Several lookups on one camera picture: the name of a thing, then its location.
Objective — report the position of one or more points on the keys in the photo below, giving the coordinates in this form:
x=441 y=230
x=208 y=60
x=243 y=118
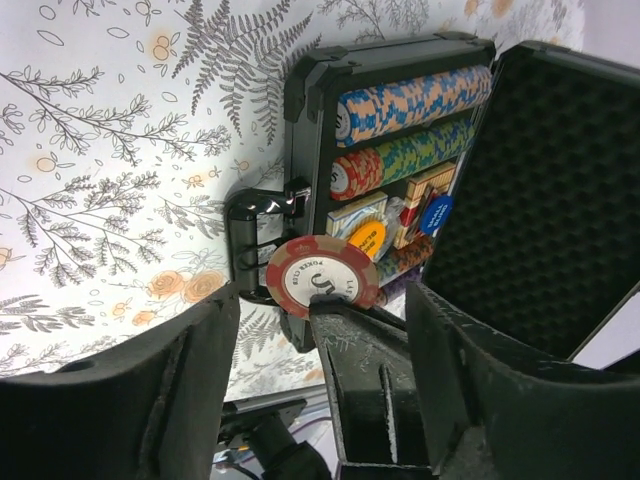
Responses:
x=392 y=215

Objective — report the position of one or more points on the black poker chip case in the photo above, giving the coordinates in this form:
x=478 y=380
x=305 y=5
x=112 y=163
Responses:
x=517 y=172

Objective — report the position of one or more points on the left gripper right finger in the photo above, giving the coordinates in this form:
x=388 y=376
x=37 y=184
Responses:
x=517 y=412

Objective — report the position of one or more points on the orange chip short stack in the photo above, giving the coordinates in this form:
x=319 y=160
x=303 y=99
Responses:
x=355 y=174

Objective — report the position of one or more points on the blue orange chip row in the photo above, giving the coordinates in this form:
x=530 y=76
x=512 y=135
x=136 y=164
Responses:
x=375 y=111

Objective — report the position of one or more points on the red playing card deck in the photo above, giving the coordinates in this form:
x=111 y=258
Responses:
x=421 y=190

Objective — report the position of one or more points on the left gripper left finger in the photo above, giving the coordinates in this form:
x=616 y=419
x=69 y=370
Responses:
x=148 y=408

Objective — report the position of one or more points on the blue playing card deck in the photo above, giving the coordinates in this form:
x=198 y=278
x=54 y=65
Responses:
x=341 y=223

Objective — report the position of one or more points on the blue small blind button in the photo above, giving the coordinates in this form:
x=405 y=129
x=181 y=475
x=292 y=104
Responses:
x=436 y=214

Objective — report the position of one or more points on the red poker chip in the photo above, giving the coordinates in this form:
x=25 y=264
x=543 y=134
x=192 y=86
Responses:
x=320 y=268

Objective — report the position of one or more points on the purple chip row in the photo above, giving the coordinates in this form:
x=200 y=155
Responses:
x=396 y=288

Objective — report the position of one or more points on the yellow big blind button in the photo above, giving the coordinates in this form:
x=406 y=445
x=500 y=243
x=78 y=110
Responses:
x=369 y=238

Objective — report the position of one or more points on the floral table mat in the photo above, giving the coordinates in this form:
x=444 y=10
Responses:
x=125 y=123

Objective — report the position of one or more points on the green chip row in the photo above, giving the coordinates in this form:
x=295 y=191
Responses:
x=416 y=152

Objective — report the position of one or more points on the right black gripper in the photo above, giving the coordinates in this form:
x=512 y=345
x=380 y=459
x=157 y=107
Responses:
x=373 y=402

